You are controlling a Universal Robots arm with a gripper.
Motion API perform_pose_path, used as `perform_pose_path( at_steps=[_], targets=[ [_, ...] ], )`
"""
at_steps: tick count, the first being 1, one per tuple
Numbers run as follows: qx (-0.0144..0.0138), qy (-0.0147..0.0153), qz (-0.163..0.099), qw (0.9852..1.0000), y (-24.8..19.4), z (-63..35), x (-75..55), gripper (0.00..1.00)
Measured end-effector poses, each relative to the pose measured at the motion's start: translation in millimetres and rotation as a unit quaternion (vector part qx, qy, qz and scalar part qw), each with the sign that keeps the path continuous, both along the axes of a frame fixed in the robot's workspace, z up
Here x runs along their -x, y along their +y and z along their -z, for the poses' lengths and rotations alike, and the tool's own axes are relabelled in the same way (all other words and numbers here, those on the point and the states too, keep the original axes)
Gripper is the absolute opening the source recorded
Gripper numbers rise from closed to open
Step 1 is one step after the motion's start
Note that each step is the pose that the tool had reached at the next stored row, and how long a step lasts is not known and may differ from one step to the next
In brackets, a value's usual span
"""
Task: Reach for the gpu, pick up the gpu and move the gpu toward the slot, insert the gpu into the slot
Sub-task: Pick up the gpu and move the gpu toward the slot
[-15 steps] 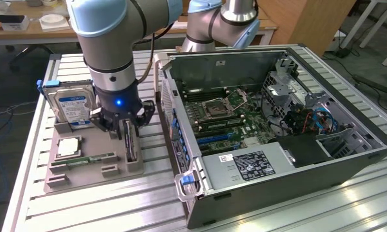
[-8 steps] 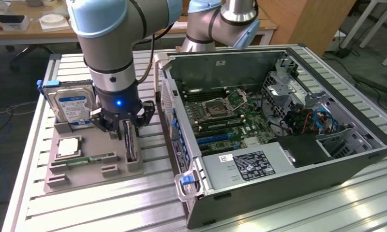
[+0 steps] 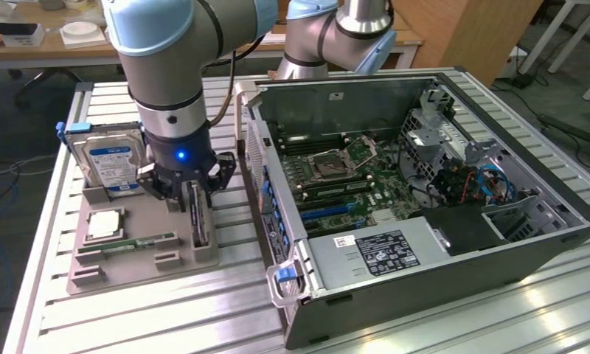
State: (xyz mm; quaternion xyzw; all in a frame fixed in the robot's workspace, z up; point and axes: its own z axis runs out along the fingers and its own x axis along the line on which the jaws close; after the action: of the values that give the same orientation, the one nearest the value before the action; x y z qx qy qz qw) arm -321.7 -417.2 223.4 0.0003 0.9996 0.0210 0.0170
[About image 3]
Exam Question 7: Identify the silver angled drive cage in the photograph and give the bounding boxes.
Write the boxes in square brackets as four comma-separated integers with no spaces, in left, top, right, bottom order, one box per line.
[481,195,571,244]

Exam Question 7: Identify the black open PC case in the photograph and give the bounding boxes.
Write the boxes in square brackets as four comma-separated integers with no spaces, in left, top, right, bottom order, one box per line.
[233,66,590,350]

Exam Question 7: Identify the hard disk with blue carrier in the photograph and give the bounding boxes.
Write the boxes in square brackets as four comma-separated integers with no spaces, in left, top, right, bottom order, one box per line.
[54,120,151,200]

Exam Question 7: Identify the wooden cabinet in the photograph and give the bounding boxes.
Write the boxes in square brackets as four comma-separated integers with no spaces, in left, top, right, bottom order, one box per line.
[393,0,545,88]

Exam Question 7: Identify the black RAM slot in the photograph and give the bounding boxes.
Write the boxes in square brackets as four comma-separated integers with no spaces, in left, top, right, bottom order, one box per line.
[279,142,347,156]
[277,133,343,147]

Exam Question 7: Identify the black chair base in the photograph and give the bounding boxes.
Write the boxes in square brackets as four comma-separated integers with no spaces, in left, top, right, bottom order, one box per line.
[538,103,590,152]
[9,64,129,111]

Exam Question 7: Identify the grey parts rack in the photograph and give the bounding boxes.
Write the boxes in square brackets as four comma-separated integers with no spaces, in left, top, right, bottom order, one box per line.
[66,184,222,296]

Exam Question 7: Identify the white box black lid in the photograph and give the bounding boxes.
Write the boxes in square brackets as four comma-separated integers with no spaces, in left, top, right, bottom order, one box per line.
[0,22,46,48]

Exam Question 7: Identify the silver CPU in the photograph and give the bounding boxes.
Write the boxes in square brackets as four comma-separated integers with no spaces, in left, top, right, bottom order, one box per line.
[86,212,122,239]

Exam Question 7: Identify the loose green RAM stick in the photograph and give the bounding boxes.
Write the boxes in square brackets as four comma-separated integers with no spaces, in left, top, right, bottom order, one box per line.
[77,235,178,255]

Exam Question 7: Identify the installed green RAM stick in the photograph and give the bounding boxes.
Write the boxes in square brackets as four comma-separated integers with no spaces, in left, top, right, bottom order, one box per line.
[299,177,374,200]

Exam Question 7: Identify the grey power supply with label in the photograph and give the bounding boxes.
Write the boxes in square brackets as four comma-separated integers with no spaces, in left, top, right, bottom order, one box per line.
[306,215,453,292]

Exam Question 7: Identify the black power brick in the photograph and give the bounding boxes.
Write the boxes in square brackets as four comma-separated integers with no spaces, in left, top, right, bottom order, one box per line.
[509,73,535,89]

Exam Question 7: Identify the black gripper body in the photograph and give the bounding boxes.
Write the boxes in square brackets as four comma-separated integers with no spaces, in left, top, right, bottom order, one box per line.
[143,124,221,184]

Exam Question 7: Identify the wooden desk white frame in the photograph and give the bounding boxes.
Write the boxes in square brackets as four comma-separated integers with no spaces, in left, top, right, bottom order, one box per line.
[0,0,423,80]

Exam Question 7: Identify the silver perforated disk bay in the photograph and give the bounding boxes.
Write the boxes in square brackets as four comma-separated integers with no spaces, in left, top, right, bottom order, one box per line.
[397,106,473,178]

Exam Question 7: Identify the blue expansion slot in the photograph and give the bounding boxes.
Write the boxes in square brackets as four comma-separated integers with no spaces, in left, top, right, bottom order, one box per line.
[298,204,353,222]

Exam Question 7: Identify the open metal socket cover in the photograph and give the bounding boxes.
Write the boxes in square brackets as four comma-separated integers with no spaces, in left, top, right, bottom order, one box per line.
[341,134,379,167]

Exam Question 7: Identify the green graphics card with fan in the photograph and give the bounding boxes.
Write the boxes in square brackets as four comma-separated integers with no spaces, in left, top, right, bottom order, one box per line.
[186,180,211,247]

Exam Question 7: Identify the white table frame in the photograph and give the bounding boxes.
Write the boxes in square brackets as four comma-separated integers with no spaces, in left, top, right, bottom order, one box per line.
[517,0,590,101]

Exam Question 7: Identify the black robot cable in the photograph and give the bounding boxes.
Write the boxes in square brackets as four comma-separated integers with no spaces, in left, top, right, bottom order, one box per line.
[209,31,269,128]

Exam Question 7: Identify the green motherboard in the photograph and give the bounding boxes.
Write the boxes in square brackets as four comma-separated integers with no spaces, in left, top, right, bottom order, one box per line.
[274,125,423,239]

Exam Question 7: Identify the black wire bundle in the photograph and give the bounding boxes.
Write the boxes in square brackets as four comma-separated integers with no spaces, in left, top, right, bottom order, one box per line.
[430,167,473,206]

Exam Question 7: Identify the blue wire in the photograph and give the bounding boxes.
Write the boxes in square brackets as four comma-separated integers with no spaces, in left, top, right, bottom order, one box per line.
[475,165,517,204]

